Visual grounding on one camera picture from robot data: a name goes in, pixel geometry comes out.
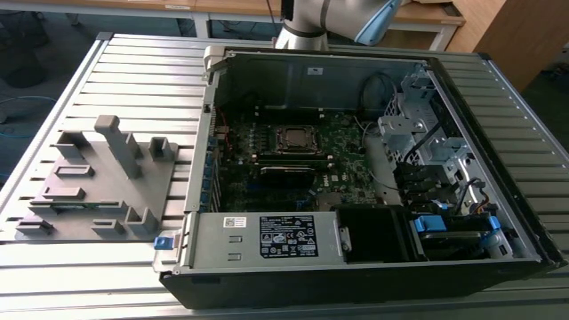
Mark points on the metal locking lever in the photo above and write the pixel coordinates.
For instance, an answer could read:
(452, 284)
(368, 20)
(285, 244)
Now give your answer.
(302, 151)

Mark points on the silver CPU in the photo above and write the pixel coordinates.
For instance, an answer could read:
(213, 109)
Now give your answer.
(294, 136)

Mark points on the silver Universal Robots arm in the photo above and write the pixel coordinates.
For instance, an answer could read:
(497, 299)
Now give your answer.
(306, 23)

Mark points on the black RAM slot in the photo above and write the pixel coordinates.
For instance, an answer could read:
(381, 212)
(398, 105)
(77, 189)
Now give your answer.
(289, 162)
(289, 154)

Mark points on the green motherboard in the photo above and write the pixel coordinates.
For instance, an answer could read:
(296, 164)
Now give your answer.
(350, 166)

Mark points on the bronze chipset heatsink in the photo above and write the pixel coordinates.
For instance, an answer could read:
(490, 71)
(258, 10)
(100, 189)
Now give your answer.
(329, 201)

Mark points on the silver metal drive cage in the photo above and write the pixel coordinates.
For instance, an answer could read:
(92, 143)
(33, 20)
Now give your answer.
(400, 126)

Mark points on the grey power supply unit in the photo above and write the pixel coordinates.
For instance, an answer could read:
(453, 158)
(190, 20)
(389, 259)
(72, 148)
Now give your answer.
(213, 246)

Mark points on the blue case latch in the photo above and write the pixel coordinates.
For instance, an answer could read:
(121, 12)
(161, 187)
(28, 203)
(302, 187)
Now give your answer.
(161, 243)

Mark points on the black open PC case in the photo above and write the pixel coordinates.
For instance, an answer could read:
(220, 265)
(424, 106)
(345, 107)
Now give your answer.
(266, 290)

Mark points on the grey parts rack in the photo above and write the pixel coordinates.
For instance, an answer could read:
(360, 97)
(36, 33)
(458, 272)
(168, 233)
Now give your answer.
(110, 200)

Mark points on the black hard disk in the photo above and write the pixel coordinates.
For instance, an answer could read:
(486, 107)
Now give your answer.
(449, 245)

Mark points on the green RAM stick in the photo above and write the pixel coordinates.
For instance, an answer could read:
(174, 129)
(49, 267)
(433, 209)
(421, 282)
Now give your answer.
(70, 206)

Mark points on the wooden desk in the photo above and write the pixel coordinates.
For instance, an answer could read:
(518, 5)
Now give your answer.
(426, 15)

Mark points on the wooden cabinet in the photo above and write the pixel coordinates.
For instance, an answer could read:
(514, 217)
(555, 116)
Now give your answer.
(510, 33)

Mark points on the black office chair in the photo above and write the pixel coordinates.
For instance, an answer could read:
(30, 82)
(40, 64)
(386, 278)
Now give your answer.
(21, 60)

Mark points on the white case wall sticker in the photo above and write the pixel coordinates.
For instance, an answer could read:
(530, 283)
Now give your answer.
(314, 70)

